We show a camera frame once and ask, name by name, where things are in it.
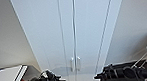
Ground white door handle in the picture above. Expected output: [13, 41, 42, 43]
[77, 56, 83, 72]
[70, 57, 76, 73]

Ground white wardrobe door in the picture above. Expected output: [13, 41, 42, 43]
[9, 0, 79, 81]
[72, 0, 120, 77]

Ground white folding table orange legs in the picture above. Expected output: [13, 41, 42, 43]
[0, 64, 29, 81]

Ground white wardrobe carcass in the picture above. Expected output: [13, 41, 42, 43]
[9, 0, 131, 81]

